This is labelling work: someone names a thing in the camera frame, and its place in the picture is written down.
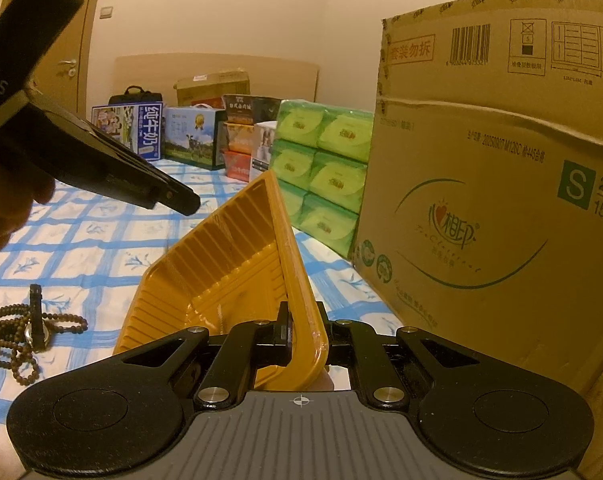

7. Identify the small cardboard box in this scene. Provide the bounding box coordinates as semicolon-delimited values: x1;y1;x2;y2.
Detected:
175;69;251;107

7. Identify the large cardboard box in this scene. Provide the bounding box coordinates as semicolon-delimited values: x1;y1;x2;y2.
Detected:
351;0;603;480

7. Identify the blue milk carton box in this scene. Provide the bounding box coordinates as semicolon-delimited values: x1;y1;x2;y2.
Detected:
92;101;164;162

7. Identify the dark wooden bead necklace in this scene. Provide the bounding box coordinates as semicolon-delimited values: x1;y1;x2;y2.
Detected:
0;309;89;387

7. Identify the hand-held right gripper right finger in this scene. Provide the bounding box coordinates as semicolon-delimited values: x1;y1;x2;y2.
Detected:
314;301;512;407

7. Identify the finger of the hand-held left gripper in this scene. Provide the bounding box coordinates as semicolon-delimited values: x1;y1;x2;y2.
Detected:
83;121;202;218

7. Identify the person's left hand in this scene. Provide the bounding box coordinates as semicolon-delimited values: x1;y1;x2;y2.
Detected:
0;155;57;262

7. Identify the black gift box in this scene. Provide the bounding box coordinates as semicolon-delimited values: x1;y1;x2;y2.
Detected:
222;94;282;125

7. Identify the black bag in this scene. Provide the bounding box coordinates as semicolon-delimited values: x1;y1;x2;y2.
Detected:
108;85;164;109

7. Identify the white photo box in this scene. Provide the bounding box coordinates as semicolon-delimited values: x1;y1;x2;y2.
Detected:
249;120;279;184

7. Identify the red box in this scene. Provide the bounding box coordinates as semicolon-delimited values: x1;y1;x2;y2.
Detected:
222;150;255;181

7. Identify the stack of green tissue packs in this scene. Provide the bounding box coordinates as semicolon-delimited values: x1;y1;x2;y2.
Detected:
269;99;375;262

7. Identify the orange box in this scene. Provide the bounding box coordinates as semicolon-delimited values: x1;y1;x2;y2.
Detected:
223;121;258;154

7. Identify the orange plastic tray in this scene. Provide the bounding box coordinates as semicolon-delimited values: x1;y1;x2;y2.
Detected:
112;169;330;392

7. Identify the wooden door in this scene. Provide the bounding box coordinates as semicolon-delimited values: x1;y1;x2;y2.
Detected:
9;0;108;133

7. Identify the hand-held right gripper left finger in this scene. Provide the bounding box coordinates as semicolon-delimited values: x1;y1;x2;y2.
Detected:
112;301;296;408

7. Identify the green cow gift box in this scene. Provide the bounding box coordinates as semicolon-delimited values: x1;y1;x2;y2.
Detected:
162;105;229;171

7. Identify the black strap wristwatch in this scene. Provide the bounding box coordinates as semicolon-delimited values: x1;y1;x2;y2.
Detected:
24;284;50;352

